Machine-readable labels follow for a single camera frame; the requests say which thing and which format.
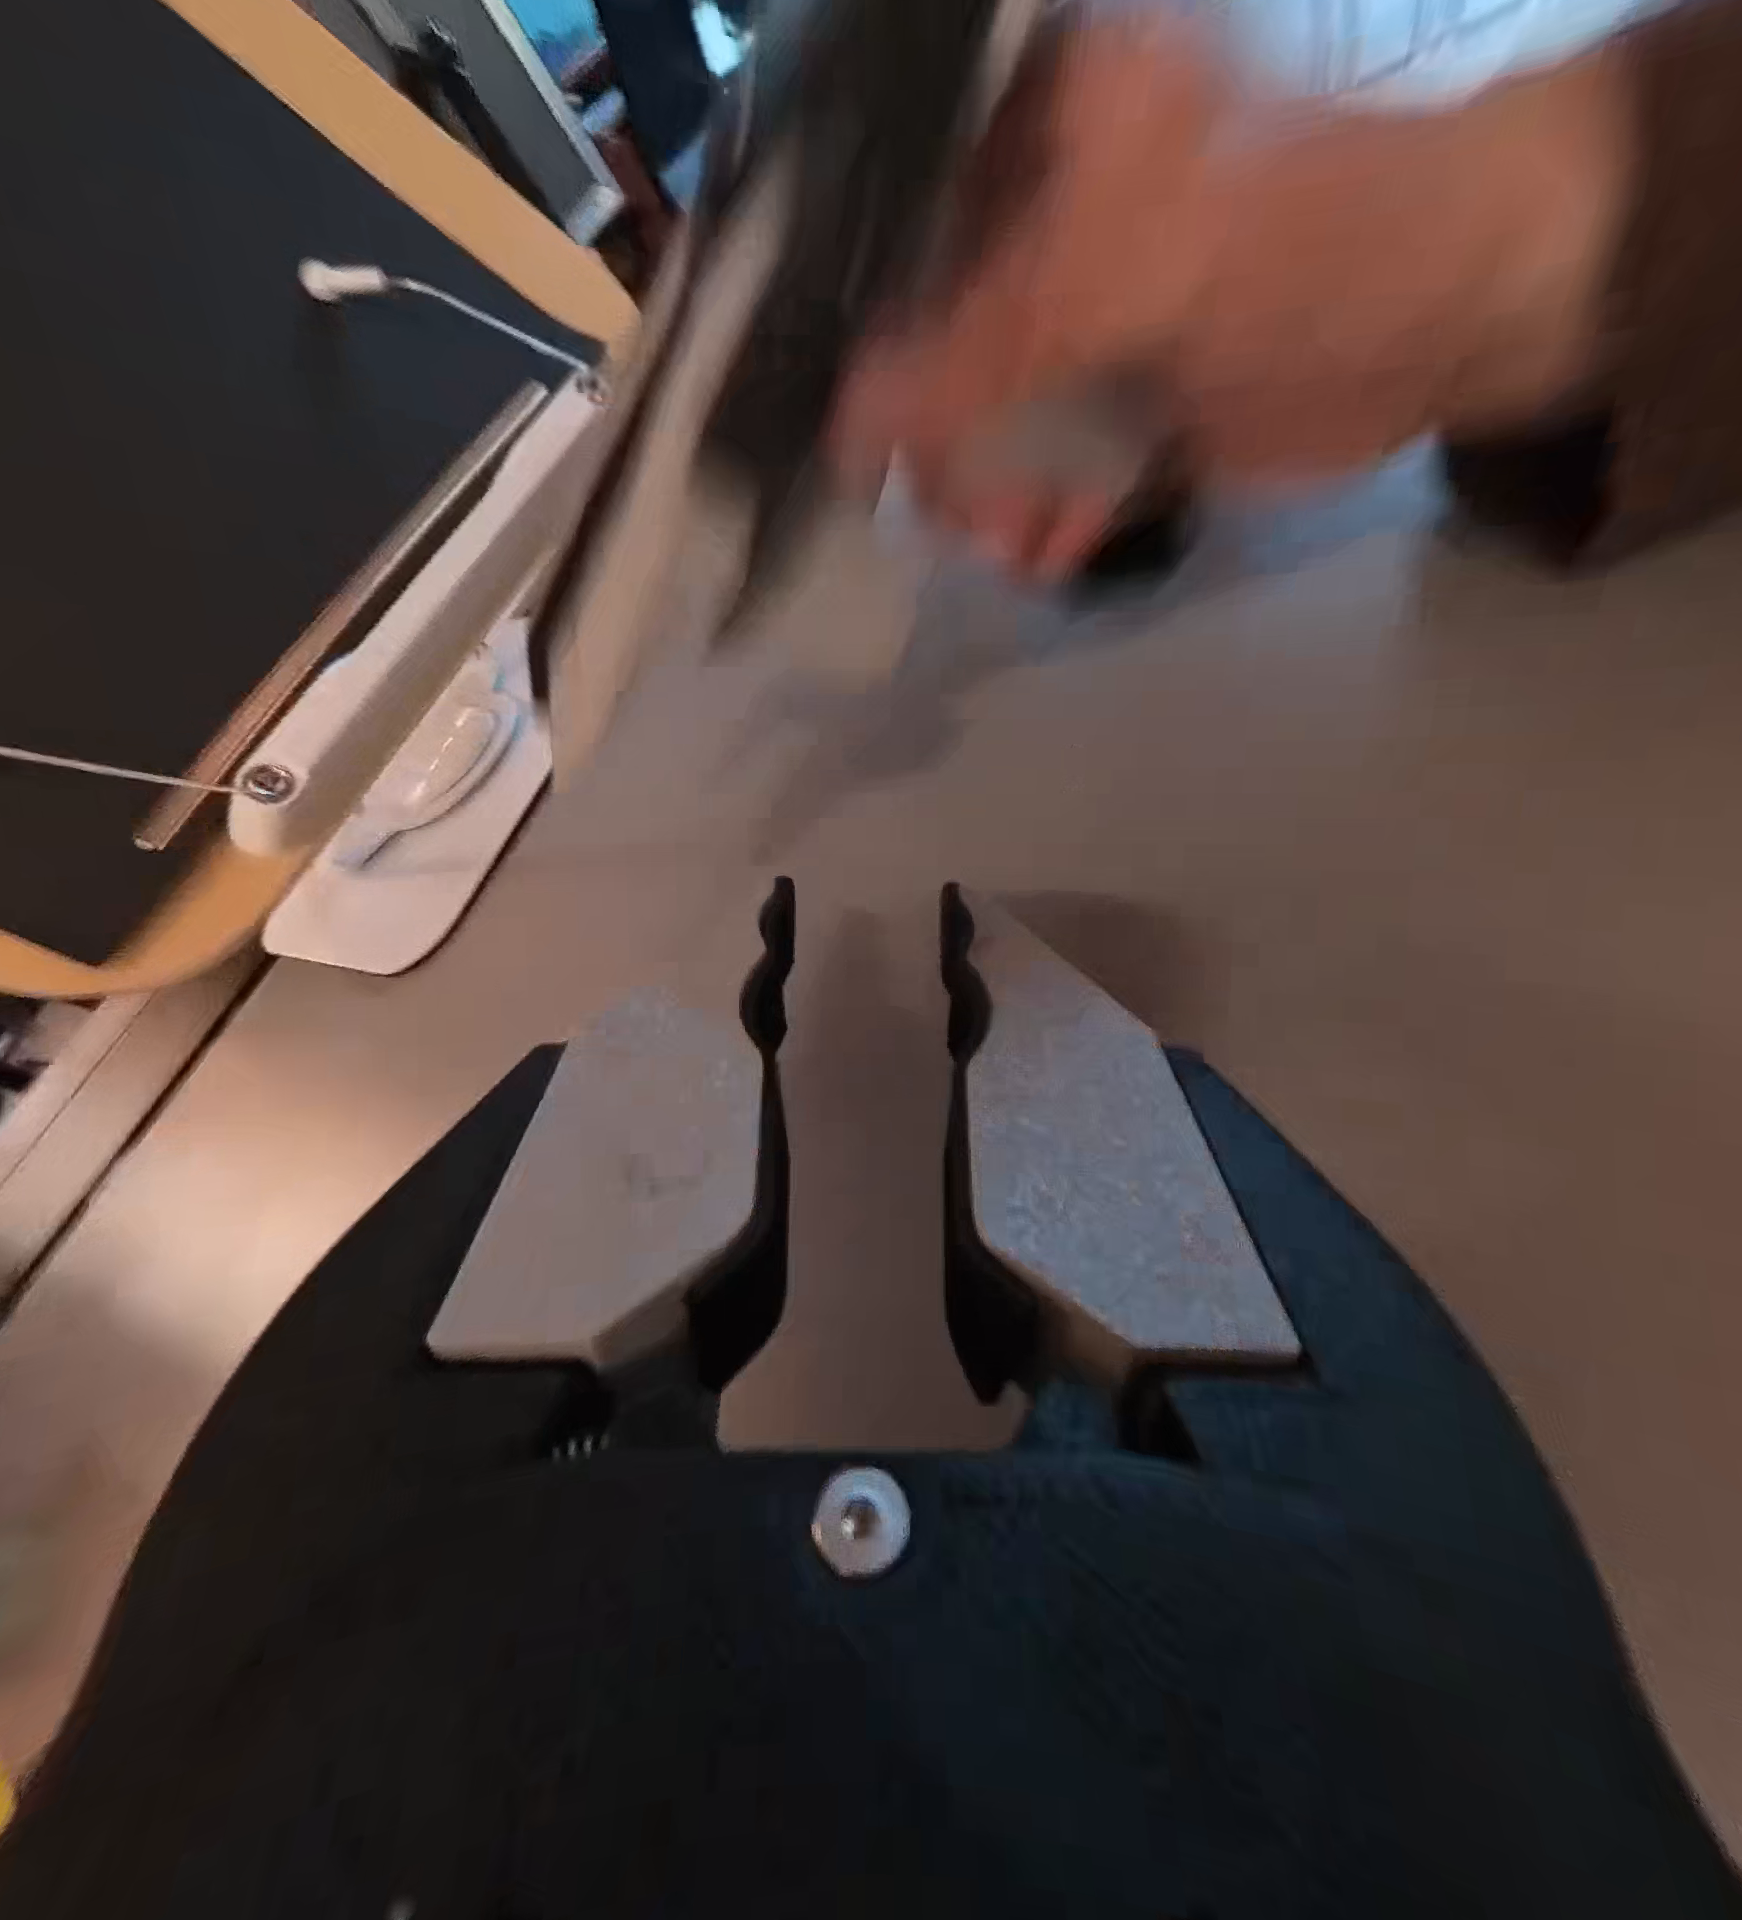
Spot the white-tipped thin cord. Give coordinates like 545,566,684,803
0,726,295,799
296,258,605,395

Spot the person's right hand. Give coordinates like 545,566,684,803
829,23,1637,594

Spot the grey framed partition panel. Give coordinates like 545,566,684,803
339,0,624,243

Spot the black-faced wooden board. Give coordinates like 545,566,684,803
0,0,646,1003

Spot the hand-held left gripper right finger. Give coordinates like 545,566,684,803
937,878,1310,1407

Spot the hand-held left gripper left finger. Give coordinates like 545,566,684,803
424,873,800,1397

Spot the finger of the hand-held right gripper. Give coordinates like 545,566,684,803
550,208,764,782

